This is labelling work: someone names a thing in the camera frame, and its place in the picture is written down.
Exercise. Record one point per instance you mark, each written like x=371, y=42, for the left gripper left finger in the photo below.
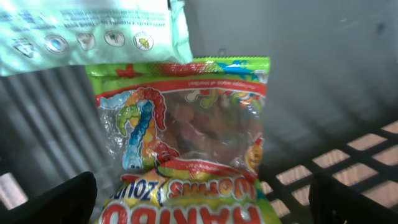
x=70, y=202

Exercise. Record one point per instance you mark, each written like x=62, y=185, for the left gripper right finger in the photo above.
x=332, y=202

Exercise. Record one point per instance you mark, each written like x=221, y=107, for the Haribo gummy worms bag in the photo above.
x=188, y=139

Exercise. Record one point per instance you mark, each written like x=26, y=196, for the mint green wipes pack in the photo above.
x=42, y=34

